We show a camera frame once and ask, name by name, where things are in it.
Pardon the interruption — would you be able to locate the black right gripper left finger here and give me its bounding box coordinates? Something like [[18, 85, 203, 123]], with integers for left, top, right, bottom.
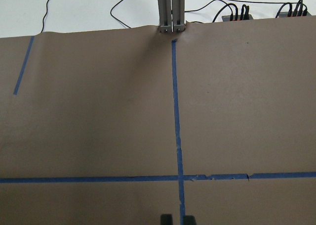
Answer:
[[160, 214, 173, 225]]

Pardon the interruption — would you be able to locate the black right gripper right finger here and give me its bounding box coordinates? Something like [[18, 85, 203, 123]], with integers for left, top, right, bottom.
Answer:
[[183, 215, 197, 225]]

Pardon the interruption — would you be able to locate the left cable connector block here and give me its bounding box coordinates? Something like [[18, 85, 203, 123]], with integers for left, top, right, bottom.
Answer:
[[211, 3, 254, 23]]

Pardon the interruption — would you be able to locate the cable connector block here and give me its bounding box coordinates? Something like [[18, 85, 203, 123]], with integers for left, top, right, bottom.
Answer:
[[211, 3, 254, 23], [275, 0, 311, 18]]

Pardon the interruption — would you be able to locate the aluminium frame post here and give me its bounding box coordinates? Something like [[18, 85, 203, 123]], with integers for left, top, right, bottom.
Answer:
[[158, 0, 186, 33]]

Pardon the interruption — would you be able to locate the right cable connector block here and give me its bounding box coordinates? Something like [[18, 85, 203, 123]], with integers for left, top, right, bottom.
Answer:
[[275, 0, 311, 18]]

